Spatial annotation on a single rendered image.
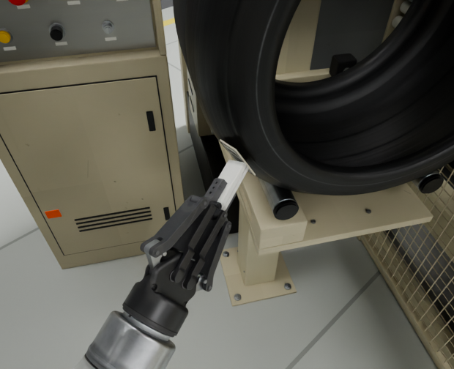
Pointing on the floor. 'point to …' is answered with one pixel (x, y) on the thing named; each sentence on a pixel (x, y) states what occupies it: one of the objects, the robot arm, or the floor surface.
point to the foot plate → (270, 291)
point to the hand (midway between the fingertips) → (227, 184)
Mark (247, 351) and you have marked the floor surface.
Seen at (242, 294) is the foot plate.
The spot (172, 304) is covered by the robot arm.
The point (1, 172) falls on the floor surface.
